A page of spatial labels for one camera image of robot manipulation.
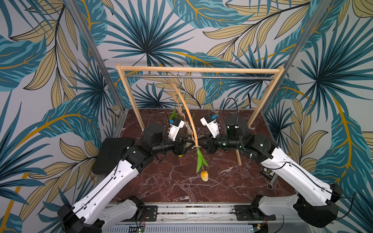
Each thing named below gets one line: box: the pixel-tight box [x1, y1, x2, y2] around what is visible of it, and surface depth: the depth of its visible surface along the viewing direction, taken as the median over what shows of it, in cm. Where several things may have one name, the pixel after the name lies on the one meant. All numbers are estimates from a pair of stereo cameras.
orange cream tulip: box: [196, 147, 209, 183], surface depth 64 cm
